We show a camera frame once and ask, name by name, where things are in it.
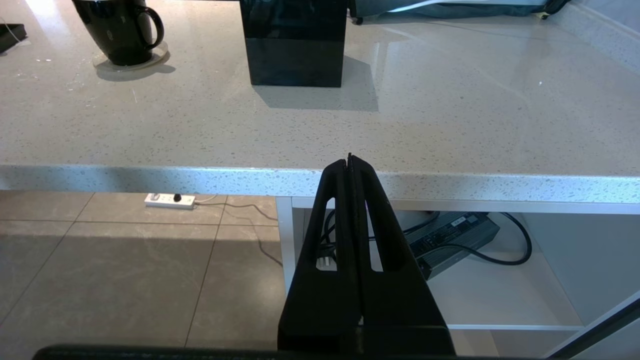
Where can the black power adapter brick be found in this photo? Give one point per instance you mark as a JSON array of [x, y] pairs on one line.
[[450, 240]]

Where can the white power strip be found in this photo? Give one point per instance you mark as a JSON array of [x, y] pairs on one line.
[[170, 200]]

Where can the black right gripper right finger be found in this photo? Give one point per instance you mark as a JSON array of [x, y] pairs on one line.
[[400, 315]]

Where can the black tissue box white lid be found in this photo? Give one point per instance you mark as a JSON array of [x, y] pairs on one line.
[[295, 50]]

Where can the white cabinet under counter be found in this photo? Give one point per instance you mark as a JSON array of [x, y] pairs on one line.
[[500, 300]]

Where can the black mug white inside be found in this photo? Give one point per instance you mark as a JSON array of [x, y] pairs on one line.
[[120, 35]]

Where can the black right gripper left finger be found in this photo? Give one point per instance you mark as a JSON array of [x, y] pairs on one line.
[[320, 310]]

